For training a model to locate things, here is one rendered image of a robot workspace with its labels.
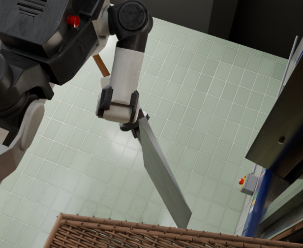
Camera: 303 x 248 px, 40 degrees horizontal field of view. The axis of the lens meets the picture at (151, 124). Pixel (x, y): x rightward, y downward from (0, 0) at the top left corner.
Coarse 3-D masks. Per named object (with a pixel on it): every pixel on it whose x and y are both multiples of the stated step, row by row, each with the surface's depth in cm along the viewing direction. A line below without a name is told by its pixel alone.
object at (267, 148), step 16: (288, 80) 129; (288, 96) 136; (272, 112) 150; (288, 112) 144; (272, 128) 160; (288, 128) 154; (256, 144) 180; (272, 144) 172; (288, 144) 164; (256, 160) 195; (272, 160) 186; (288, 160) 177
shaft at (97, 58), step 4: (92, 56) 185; (96, 56) 183; (96, 60) 183; (100, 60) 183; (100, 64) 182; (104, 64) 183; (100, 68) 182; (104, 68) 181; (104, 72) 180; (108, 72) 181; (104, 76) 180
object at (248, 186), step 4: (248, 176) 253; (252, 176) 253; (256, 176) 253; (244, 180) 253; (248, 180) 252; (252, 180) 252; (256, 180) 252; (244, 184) 251; (248, 184) 251; (252, 184) 251; (244, 188) 251; (248, 188) 250; (252, 188) 250; (244, 192) 257; (248, 192) 254; (252, 192) 251
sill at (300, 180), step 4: (296, 180) 141; (300, 180) 135; (292, 184) 145; (296, 184) 139; (300, 184) 133; (288, 188) 149; (292, 188) 142; (284, 192) 154; (288, 192) 147; (280, 196) 159; (284, 196) 151; (276, 200) 164; (280, 200) 156; (272, 204) 171; (276, 204) 161; (268, 208) 177; (272, 208) 168; (264, 212) 184
